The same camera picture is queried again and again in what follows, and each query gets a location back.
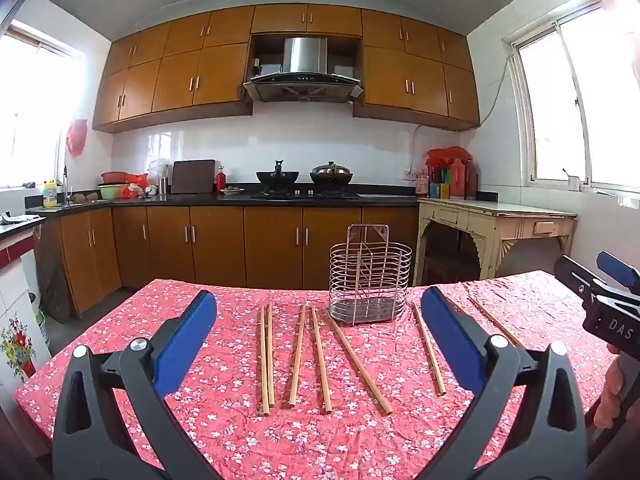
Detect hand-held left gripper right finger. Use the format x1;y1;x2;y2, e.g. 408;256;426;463
415;286;588;480

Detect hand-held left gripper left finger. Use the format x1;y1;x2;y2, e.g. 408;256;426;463
52;289;221;480

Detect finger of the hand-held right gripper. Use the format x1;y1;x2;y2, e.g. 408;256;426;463
596;251;640;306
555;255;608;306

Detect metal wire utensil holder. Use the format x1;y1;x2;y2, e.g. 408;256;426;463
328;224;413;323

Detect person's right hand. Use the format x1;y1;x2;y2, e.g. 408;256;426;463
594;359;640;429

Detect wooden base cabinets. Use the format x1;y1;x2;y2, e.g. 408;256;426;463
35;204;420;318

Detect cream wooden side table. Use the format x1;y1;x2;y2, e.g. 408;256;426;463
412;197;578;286

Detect black kitchen countertop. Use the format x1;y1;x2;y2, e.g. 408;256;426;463
25;185;420;218

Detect red floral tablecloth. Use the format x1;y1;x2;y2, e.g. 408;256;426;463
15;270;621;480

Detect dark wooden cutting board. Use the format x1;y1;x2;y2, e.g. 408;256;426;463
171;159;216;194

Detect crumpled red plastic bag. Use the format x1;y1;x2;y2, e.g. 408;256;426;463
122;173;149;199

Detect large sliding window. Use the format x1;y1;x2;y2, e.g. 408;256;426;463
502;0;640;197

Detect white plastic bag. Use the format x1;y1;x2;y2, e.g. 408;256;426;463
148;158;173;186

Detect tiled counter with flower print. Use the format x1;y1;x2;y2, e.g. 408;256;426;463
0;214;53;396

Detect red bag over bottles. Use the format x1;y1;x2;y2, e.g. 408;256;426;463
426;146;471;171

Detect black gas stove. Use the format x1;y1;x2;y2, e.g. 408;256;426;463
250;189;361;200

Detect wok with domed lid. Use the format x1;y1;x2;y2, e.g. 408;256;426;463
309;161;354;186

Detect hanging red plastic bag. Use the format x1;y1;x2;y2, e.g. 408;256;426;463
66;119;88;157

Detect window beside sink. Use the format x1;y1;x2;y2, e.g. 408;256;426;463
0;20;87;190

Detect steel range hood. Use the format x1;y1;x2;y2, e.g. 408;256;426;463
243;37;363;104

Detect black wok with handle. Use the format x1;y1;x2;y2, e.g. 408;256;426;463
256;160;301;192

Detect white wall cable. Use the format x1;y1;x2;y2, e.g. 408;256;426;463
477;60;511;126

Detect wooden wall cabinets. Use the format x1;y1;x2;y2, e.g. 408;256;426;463
92;4;481;134

